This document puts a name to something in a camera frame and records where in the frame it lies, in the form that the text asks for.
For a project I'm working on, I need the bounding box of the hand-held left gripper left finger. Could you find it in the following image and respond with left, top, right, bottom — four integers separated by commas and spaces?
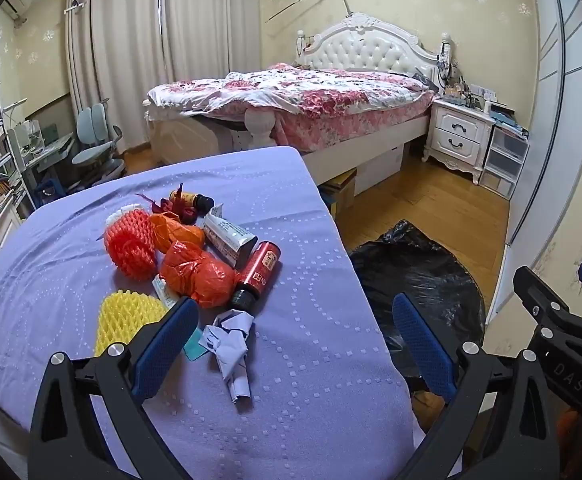
30, 296, 202, 480

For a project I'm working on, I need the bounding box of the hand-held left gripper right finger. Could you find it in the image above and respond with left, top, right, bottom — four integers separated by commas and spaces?
392, 292, 554, 480

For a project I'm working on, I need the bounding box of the teal card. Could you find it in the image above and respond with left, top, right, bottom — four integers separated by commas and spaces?
186, 327, 209, 361

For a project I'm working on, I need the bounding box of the small white paper label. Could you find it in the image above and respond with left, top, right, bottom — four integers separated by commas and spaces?
153, 275, 178, 309

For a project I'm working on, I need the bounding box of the yellow foam fruit net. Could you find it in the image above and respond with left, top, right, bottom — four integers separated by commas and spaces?
94, 290, 169, 358

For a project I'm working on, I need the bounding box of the pale paper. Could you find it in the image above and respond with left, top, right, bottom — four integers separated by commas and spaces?
198, 310, 254, 403

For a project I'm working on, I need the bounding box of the orange plastic bag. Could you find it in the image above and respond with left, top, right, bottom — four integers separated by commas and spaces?
160, 241, 238, 307

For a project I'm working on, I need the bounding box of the black trash bag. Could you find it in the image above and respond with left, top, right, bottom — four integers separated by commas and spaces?
348, 219, 487, 391

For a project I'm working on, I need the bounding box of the red foam fruit net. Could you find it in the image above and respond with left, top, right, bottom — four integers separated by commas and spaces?
103, 208, 159, 277

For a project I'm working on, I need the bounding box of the orange plastic wrapper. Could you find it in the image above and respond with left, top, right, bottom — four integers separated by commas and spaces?
150, 212, 206, 253

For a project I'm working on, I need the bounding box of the red label bottle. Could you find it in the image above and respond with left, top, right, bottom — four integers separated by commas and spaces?
229, 241, 281, 313

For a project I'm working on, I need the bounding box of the white grey squeeze tube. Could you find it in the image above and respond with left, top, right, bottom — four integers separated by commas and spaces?
202, 208, 258, 268

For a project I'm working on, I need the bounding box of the dark red ribbon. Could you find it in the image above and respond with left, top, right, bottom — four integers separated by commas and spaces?
138, 182, 198, 224

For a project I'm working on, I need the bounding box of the yellow label brown bottle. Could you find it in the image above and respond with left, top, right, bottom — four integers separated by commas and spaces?
169, 189, 215, 213

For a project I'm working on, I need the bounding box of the clear plastic drawer unit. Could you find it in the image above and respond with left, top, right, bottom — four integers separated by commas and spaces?
481, 125, 531, 201

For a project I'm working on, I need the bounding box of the brown cardboard box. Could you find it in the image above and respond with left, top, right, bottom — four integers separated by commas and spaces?
318, 169, 358, 211

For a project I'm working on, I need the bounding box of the white sliding wardrobe door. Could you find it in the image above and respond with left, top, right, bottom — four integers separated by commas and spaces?
486, 0, 582, 321

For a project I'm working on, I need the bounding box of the white storage box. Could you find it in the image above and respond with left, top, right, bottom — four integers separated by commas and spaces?
353, 146, 404, 193

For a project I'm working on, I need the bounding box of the white nightstand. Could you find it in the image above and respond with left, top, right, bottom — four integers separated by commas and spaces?
422, 97, 497, 186

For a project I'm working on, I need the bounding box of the blue plastic stool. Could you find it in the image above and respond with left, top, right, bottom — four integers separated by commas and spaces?
36, 180, 68, 202

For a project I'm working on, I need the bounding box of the bed with floral quilt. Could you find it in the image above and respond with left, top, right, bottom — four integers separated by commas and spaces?
143, 14, 454, 186

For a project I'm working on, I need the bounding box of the pale blue desk chair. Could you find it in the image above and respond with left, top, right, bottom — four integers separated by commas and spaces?
71, 101, 126, 181

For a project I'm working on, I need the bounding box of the grey study desk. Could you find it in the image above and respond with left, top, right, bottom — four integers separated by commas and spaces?
6, 120, 76, 196

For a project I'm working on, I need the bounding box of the pink floral quilt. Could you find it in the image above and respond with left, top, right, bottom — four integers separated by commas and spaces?
146, 62, 439, 116

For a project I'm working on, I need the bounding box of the beige window curtain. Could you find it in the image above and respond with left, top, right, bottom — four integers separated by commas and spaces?
66, 0, 262, 156

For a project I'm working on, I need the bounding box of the white tufted headboard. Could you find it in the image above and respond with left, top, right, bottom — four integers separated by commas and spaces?
296, 14, 454, 73

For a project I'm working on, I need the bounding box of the white air conditioner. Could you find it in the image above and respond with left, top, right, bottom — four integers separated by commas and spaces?
2, 0, 32, 26

